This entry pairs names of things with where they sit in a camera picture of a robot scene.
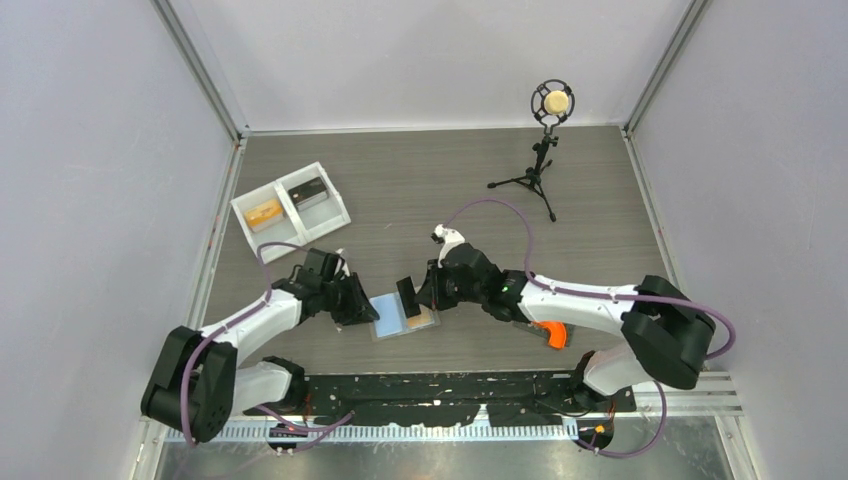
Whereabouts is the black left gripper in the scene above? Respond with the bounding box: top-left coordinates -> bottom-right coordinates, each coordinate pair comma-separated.
320,272 -> 378,326

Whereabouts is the gold credit card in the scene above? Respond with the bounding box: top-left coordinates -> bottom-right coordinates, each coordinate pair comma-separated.
406,310 -> 436,330

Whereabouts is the black credit card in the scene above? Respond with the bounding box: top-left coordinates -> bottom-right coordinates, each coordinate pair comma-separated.
396,276 -> 421,319

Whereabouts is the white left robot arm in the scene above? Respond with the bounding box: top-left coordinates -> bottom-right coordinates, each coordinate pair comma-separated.
140,249 -> 380,445

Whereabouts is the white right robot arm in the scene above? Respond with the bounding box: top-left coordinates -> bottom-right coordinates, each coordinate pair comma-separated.
401,243 -> 716,411

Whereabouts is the black card stack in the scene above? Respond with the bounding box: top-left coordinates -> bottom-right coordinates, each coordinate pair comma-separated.
288,177 -> 329,211

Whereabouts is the gold card stack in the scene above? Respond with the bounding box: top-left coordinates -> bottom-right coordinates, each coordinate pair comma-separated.
243,198 -> 286,233

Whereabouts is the white two-compartment tray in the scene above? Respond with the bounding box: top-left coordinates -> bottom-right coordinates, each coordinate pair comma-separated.
230,162 -> 351,264

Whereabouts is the orange curved toy slide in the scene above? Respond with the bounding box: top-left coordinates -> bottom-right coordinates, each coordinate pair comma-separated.
532,321 -> 569,350

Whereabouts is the black microphone tripod stand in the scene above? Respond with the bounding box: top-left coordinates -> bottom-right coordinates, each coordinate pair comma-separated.
487,79 -> 575,222

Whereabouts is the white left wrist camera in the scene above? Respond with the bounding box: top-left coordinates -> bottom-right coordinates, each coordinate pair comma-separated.
335,248 -> 350,275

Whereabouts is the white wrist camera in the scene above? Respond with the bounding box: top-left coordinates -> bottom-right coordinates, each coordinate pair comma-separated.
431,224 -> 466,268
335,248 -> 350,275

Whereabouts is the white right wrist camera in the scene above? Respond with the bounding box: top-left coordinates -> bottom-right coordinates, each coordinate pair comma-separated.
431,224 -> 466,268

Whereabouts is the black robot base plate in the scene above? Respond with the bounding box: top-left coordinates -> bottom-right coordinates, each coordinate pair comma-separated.
266,371 -> 636,427

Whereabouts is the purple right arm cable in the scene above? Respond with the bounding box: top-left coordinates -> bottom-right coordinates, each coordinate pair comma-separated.
442,197 -> 737,460

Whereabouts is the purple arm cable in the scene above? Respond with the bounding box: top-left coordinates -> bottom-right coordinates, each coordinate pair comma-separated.
442,197 -> 737,460
180,241 -> 358,458

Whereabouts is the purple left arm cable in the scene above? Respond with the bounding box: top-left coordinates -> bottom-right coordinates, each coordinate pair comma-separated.
180,241 -> 358,458

